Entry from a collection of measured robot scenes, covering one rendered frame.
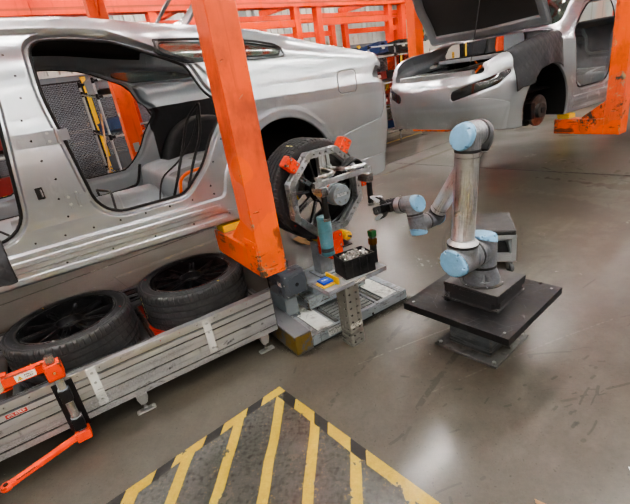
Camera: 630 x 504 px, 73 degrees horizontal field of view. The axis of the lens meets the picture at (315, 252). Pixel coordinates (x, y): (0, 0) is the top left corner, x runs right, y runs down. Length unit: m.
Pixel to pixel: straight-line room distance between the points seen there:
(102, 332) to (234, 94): 1.39
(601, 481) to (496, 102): 3.63
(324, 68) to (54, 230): 1.95
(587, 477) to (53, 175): 2.75
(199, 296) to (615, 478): 2.06
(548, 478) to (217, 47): 2.28
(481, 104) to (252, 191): 3.09
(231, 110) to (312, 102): 0.97
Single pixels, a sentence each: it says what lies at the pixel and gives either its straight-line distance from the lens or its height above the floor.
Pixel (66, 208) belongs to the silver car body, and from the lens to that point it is 2.63.
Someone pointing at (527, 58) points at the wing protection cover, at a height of 1.39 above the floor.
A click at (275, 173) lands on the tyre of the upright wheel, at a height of 1.03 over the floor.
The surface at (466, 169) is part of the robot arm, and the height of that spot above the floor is 1.05.
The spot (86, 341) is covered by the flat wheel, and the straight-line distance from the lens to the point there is 2.48.
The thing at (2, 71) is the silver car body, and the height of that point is 1.77.
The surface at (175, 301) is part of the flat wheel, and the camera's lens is 2.55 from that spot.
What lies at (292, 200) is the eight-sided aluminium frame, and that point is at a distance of 2.58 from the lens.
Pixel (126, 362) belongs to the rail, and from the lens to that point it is 2.44.
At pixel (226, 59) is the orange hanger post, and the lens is 2.24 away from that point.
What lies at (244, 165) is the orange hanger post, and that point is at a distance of 2.25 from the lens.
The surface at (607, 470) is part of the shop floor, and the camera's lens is 2.12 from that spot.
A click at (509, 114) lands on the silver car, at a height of 0.89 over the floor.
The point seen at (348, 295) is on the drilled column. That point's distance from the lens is 2.48.
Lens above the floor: 1.53
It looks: 22 degrees down
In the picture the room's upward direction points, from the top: 9 degrees counter-clockwise
